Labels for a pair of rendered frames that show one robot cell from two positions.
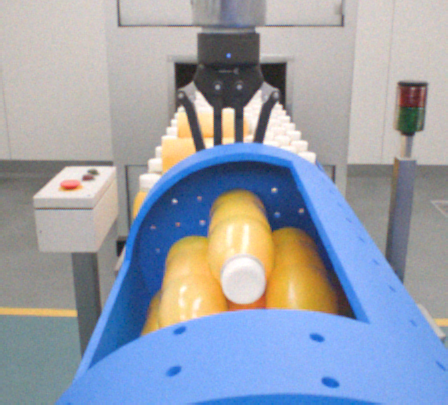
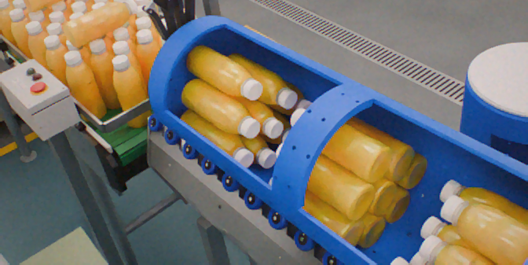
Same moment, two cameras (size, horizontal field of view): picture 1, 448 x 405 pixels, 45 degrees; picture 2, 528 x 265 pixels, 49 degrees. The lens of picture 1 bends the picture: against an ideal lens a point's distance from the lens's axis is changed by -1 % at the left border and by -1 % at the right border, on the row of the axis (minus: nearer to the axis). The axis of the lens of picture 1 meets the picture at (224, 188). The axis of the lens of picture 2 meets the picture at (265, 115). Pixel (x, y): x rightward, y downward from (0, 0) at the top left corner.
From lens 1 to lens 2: 76 cm
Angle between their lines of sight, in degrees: 38
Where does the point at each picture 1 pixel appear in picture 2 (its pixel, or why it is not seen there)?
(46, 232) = (45, 126)
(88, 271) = (62, 137)
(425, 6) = not seen: outside the picture
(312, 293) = (276, 80)
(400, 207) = not seen: outside the picture
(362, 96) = not seen: outside the picture
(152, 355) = (310, 120)
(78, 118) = not seen: outside the picture
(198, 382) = (333, 117)
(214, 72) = not seen: outside the picture
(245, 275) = (255, 87)
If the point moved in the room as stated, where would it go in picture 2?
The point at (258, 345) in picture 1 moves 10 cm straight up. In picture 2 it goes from (335, 103) to (332, 52)
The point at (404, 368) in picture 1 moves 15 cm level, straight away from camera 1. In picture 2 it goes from (361, 90) to (324, 49)
